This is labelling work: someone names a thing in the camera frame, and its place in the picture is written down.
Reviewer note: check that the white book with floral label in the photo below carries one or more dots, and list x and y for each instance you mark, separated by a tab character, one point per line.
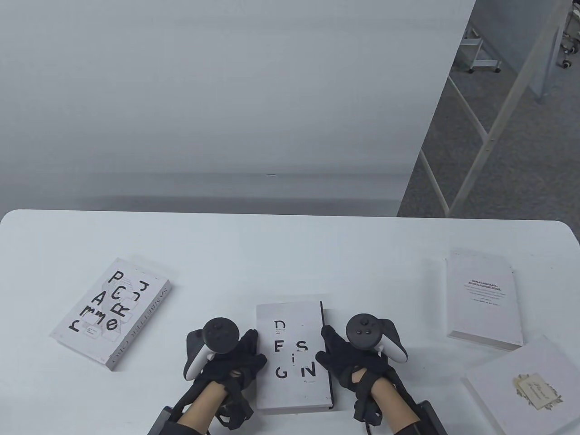
494	408

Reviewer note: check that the white backdrop board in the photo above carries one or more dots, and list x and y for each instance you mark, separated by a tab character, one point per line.
226	90

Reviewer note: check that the person's right hand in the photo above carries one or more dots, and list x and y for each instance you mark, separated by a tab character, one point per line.
344	367

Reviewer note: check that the white book black letters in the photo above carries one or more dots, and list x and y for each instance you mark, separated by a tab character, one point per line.
104	312

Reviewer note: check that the white book black spine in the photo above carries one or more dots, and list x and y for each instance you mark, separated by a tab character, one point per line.
290	326

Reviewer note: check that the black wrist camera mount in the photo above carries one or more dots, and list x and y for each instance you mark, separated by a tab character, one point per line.
163	421
432	419

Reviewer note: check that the white book pink-striped spine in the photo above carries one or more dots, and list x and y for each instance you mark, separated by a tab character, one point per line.
485	312

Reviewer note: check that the person's left forearm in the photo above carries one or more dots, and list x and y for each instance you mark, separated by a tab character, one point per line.
201	405

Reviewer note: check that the white wheeled cart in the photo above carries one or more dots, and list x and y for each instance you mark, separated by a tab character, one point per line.
485	67

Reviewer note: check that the white metal frame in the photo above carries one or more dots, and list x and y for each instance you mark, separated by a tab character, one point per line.
488	138

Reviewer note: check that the office chair wheeled base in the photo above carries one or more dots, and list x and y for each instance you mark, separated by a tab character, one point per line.
566	63

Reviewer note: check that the person's right forearm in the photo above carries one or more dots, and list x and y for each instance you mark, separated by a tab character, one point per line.
392	408

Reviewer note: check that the black and white controller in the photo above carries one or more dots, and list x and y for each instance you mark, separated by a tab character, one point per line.
362	331
219	333

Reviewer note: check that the person's left hand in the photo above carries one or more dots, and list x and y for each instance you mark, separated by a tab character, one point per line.
244	362

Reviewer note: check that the grey partition panel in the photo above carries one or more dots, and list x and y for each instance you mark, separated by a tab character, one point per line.
498	27

